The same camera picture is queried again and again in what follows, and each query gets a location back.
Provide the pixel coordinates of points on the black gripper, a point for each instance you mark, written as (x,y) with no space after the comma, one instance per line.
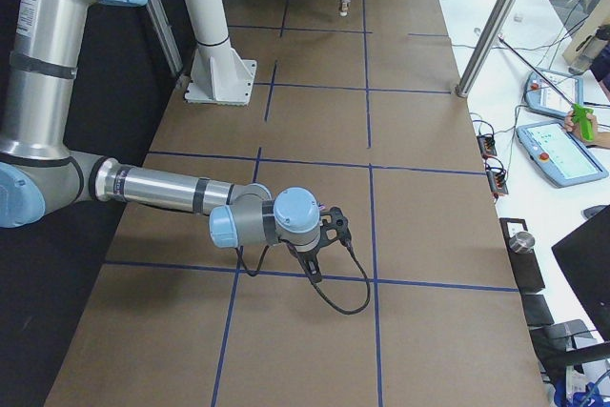
(306,255)

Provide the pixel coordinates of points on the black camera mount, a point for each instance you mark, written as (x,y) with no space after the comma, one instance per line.
(334,226)

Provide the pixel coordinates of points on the white pedestal column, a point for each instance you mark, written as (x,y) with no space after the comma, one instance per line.
(218,74)

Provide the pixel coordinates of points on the white PPR pipe fitting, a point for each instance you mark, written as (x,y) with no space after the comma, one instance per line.
(343,12)

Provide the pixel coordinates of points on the green handled grabber tool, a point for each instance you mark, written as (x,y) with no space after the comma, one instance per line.
(580,113)

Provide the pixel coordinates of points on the far teach pendant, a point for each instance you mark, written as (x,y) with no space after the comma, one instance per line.
(540,98)

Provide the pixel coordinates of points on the near teach pendant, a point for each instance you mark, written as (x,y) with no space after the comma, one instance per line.
(562,158)

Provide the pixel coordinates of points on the aluminium frame post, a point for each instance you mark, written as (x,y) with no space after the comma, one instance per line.
(483,47)

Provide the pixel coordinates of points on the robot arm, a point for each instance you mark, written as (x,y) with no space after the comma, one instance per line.
(123,106)

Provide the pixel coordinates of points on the person hand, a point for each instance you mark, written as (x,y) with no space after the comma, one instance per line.
(575,127)

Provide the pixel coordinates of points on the black laptop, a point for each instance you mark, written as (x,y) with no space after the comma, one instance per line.
(583,257)

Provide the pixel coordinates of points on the black power box far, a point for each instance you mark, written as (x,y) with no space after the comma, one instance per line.
(487,145)

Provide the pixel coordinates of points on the silver metal cylinder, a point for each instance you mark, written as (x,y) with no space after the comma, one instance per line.
(521,242)

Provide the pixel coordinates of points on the teach pendant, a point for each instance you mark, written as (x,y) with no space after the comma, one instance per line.
(562,158)
(540,98)

